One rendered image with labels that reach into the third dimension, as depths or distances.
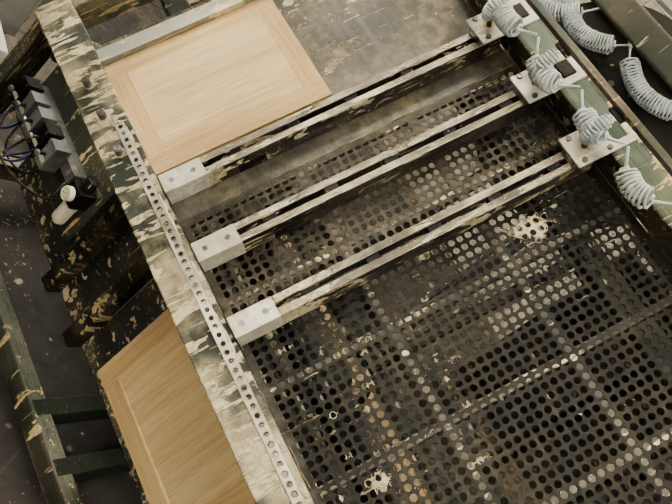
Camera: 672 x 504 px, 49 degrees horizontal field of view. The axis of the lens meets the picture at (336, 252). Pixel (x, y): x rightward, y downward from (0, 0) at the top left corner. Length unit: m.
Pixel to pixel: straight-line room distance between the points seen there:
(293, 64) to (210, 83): 0.26
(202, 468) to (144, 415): 0.27
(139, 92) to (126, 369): 0.85
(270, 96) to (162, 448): 1.09
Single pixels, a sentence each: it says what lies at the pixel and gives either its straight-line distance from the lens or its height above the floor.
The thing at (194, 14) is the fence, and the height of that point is 1.17.
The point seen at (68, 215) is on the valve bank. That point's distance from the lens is 2.21.
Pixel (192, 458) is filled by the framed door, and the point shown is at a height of 0.47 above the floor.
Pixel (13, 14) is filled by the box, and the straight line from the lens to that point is 2.47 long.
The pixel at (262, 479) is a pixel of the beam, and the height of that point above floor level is 0.84.
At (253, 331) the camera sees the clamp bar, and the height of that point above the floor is 0.96.
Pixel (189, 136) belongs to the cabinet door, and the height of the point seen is 1.00.
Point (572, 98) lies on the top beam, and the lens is 2.17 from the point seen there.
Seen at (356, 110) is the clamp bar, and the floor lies 1.40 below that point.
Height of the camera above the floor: 1.92
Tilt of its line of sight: 22 degrees down
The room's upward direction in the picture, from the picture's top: 50 degrees clockwise
